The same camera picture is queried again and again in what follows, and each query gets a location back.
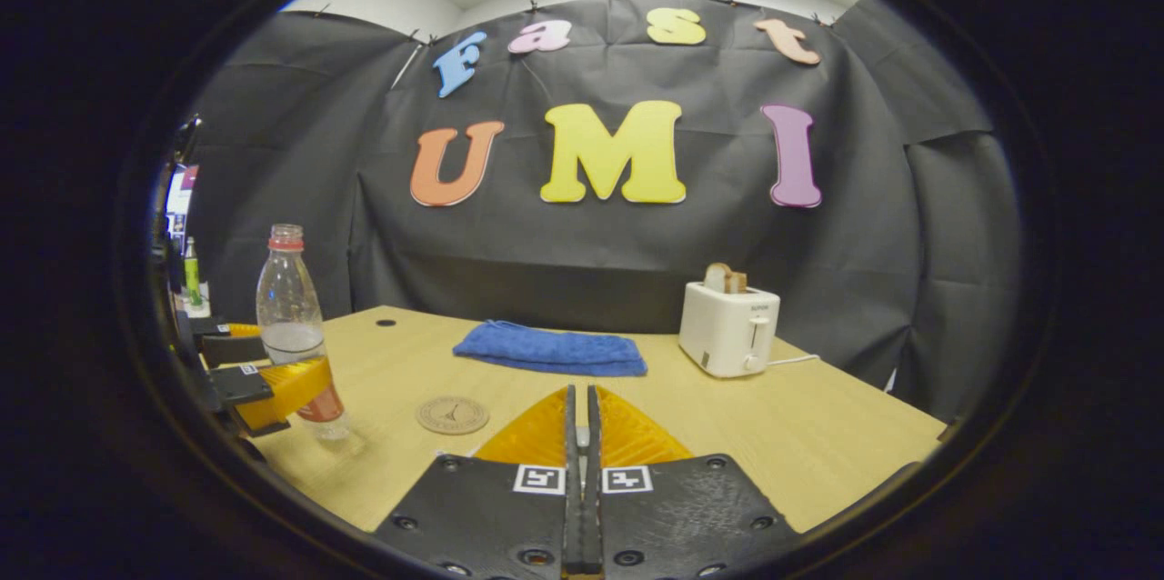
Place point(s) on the clear plastic water bottle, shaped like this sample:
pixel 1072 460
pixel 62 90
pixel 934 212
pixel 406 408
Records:
pixel 289 307

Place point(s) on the blue towel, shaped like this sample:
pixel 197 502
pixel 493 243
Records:
pixel 555 350

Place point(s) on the black backdrop cloth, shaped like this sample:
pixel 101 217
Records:
pixel 591 244

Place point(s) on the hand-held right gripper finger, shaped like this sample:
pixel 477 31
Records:
pixel 593 516
pixel 572 516

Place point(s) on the toast slice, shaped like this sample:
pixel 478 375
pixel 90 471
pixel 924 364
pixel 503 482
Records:
pixel 725 278

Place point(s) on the white side table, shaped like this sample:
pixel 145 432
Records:
pixel 200 300

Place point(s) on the computer monitor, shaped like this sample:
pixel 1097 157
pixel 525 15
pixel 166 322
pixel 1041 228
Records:
pixel 180 203

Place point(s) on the green bottle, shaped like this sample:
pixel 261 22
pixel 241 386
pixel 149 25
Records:
pixel 193 275

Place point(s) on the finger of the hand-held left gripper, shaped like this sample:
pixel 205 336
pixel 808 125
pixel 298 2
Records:
pixel 291 384
pixel 232 348

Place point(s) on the white toaster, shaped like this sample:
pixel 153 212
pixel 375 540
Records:
pixel 727 330

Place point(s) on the round cork coaster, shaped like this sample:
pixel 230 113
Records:
pixel 453 414

